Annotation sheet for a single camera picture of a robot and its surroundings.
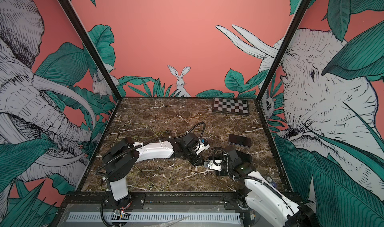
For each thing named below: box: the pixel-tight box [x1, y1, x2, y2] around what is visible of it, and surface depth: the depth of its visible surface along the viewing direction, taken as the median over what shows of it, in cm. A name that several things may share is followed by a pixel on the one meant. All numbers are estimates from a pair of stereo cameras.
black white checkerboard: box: [212, 97, 250, 116], surface depth 116 cm
